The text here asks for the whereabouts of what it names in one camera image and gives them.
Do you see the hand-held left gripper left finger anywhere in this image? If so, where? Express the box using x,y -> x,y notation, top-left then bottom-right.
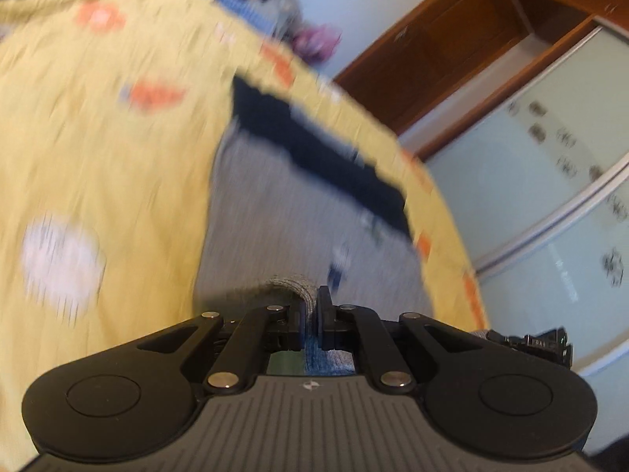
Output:
134,299 -> 303,393

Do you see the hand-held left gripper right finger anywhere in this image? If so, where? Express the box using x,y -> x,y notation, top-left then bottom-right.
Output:
316,286 -> 493,395

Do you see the grey sweater with navy sleeves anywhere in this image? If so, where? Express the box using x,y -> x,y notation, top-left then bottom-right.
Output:
189,75 -> 431,377

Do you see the pale floral wardrobe door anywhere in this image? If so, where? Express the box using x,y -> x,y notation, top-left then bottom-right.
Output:
423,24 -> 629,458

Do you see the yellow printed quilt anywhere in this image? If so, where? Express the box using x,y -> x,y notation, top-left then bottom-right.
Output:
0,0 -> 492,472

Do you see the pink plastic bag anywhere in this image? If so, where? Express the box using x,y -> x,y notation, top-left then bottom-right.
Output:
293,24 -> 342,64

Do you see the brown wooden door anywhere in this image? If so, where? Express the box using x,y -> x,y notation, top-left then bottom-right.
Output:
333,0 -> 532,135

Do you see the light blue knit cloth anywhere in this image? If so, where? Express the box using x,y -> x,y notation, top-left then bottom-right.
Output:
219,0 -> 276,35

